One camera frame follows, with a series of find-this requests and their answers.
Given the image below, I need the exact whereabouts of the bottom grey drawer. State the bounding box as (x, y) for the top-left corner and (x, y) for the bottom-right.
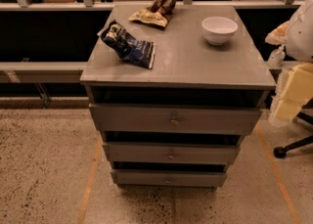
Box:
(111, 169), (227, 188)

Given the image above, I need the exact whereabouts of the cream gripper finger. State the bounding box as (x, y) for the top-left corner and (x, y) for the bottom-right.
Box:
(269, 63), (313, 127)

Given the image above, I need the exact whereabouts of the black office chair base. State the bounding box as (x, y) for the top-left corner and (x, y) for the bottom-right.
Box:
(273, 111), (313, 158)

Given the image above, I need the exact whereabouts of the white plastic bottle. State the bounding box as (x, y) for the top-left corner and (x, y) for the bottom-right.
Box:
(267, 44), (286, 67)

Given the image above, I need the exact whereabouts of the grey drawer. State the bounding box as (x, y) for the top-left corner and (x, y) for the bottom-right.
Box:
(103, 142), (240, 164)
(111, 169), (227, 188)
(90, 104), (260, 135)

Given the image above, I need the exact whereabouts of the top grey drawer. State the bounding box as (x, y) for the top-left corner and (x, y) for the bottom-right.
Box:
(90, 104), (260, 135)

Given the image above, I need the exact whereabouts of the blue chip bag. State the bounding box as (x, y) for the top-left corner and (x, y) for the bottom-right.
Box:
(98, 21), (156, 69)

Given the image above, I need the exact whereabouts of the middle grey drawer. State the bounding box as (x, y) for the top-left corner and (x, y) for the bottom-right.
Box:
(103, 142), (240, 164)

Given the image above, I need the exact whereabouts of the brown chip bag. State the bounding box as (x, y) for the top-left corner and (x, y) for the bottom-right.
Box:
(129, 0), (177, 28)

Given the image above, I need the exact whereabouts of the white bowl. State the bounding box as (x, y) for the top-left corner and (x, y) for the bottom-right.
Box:
(201, 17), (238, 45)

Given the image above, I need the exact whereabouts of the grey wooden drawer cabinet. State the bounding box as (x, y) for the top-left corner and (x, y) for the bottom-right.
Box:
(80, 5), (275, 174)

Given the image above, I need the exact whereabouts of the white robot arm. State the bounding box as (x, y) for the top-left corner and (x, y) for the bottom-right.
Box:
(265, 0), (313, 126)

